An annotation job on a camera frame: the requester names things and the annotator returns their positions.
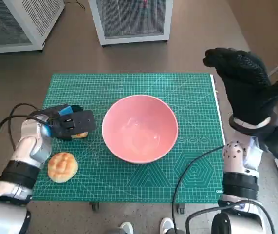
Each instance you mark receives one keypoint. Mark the white cabinet with perforated side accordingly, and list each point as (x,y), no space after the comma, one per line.
(7,24)

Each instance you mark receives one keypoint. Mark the pink bowl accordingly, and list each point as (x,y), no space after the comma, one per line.
(138,129)

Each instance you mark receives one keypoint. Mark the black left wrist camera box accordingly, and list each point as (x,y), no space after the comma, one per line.
(82,124)

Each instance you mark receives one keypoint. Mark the long braided toy bread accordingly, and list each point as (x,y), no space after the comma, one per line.
(80,135)

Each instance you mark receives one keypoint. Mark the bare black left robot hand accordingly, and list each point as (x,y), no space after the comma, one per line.
(65,111)

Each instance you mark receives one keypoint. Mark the white cabinet with mesh door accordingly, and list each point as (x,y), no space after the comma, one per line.
(131,19)

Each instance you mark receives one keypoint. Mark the round toy bread bun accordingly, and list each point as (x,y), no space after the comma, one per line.
(63,167)

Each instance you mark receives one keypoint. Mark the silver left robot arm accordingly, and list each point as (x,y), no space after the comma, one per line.
(29,146)

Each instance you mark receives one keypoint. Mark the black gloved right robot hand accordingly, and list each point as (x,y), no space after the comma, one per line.
(246,85)

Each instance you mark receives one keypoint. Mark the white shoe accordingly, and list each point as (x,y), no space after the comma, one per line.
(127,228)
(166,225)

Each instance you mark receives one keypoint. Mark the green cutting mat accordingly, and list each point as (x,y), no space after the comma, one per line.
(129,178)

